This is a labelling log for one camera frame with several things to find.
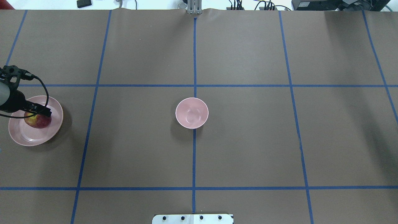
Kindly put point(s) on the red yellow apple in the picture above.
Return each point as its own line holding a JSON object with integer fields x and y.
{"x": 38, "y": 121}

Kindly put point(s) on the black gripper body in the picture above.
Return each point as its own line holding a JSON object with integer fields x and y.
{"x": 15, "y": 102}

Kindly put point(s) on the black electronics case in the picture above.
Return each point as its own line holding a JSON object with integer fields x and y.
{"x": 339, "y": 5}

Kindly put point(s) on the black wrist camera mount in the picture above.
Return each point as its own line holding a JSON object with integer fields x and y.
{"x": 12, "y": 75}

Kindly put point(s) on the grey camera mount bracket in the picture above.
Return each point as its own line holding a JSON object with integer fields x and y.
{"x": 194, "y": 7}

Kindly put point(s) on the pink plastic bowl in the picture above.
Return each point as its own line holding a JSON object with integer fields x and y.
{"x": 191, "y": 113}

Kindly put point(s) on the small black box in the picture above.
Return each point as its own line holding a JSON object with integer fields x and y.
{"x": 83, "y": 3}

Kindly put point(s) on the brown paper table cover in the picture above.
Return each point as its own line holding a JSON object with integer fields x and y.
{"x": 302, "y": 124}

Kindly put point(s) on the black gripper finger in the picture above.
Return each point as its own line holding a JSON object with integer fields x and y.
{"x": 43, "y": 111}

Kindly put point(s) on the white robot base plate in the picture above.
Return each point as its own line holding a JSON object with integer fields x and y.
{"x": 193, "y": 219}

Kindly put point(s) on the pink plastic plate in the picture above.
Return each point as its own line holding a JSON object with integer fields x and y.
{"x": 25, "y": 135}

